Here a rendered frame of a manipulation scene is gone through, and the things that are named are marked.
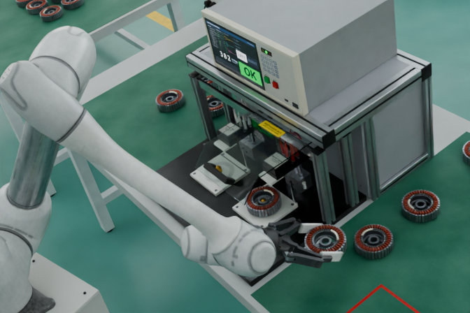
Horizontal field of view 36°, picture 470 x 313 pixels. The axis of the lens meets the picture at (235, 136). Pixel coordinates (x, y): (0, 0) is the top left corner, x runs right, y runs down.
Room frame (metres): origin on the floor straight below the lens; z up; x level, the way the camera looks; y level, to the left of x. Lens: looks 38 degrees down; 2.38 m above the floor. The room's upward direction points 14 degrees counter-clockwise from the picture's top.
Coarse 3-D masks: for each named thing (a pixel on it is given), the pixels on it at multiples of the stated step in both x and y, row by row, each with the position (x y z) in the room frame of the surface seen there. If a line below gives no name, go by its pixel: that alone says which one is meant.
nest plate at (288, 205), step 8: (280, 192) 1.71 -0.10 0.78; (288, 200) 1.67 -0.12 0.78; (232, 208) 1.70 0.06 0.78; (240, 208) 1.69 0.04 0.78; (280, 208) 1.64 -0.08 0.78; (288, 208) 1.63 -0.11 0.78; (248, 216) 1.64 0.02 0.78; (256, 216) 1.63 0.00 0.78; (272, 216) 1.62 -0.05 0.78; (280, 216) 1.61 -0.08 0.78; (256, 224) 1.60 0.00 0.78; (264, 224) 1.59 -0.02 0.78
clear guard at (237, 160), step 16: (256, 112) 1.78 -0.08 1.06; (240, 128) 1.72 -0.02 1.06; (256, 128) 1.70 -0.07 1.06; (288, 128) 1.67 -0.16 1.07; (208, 144) 1.68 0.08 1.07; (224, 144) 1.67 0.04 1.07; (240, 144) 1.65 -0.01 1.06; (256, 144) 1.63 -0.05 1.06; (272, 144) 1.61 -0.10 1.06; (288, 144) 1.60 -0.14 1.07; (304, 144) 1.58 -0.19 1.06; (208, 160) 1.64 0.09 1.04; (224, 160) 1.60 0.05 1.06; (240, 160) 1.58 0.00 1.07; (256, 160) 1.56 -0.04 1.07; (272, 160) 1.54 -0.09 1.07; (208, 176) 1.61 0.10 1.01; (240, 176) 1.53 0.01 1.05; (256, 176) 1.49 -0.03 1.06; (240, 192) 1.49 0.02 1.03
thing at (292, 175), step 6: (288, 174) 1.74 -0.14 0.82; (294, 174) 1.73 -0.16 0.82; (306, 174) 1.72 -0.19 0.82; (288, 180) 1.75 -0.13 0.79; (294, 180) 1.71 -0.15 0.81; (300, 180) 1.70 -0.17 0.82; (306, 180) 1.71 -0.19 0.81; (294, 186) 1.72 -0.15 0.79; (300, 186) 1.70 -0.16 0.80; (306, 186) 1.71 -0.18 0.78; (300, 192) 1.70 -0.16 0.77
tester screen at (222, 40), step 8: (208, 24) 2.00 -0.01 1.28; (216, 32) 1.97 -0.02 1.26; (224, 32) 1.93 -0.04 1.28; (216, 40) 1.98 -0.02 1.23; (224, 40) 1.93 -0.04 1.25; (232, 40) 1.89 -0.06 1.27; (240, 40) 1.85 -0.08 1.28; (216, 48) 1.99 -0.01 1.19; (224, 48) 1.94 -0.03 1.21; (232, 48) 1.90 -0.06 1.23; (240, 48) 1.86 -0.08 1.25; (248, 48) 1.82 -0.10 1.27; (232, 56) 1.91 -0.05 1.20; (248, 56) 1.83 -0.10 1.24; (256, 56) 1.79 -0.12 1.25; (224, 64) 1.97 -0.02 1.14; (232, 64) 1.92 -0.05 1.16; (248, 64) 1.84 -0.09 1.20; (240, 72) 1.89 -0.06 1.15
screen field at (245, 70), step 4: (240, 64) 1.88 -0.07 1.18; (244, 64) 1.86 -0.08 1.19; (240, 68) 1.89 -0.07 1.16; (244, 68) 1.86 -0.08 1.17; (248, 68) 1.84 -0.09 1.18; (244, 72) 1.87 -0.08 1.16; (248, 72) 1.85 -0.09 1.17; (252, 72) 1.83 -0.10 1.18; (256, 72) 1.81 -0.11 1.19; (248, 76) 1.85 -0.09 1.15; (252, 76) 1.83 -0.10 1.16; (256, 76) 1.81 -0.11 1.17; (252, 80) 1.84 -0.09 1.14; (256, 80) 1.82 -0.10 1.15; (260, 80) 1.80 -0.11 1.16; (260, 84) 1.80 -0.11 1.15
